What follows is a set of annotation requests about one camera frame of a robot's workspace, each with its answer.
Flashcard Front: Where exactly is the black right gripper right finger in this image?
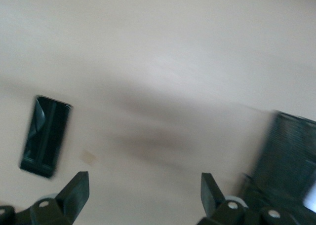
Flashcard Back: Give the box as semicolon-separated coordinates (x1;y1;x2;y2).
197;172;297;225

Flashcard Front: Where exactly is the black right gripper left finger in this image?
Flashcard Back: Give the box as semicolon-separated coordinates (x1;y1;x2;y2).
15;171;90;225

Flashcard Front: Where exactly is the black slab smartphone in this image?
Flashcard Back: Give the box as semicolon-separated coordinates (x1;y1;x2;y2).
19;94;73;179

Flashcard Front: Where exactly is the small brown tape patch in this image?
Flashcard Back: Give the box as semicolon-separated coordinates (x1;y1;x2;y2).
80;150;97;165

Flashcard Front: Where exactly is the black wire mesh organizer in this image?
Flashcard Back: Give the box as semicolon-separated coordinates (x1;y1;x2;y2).
241;110;316;212

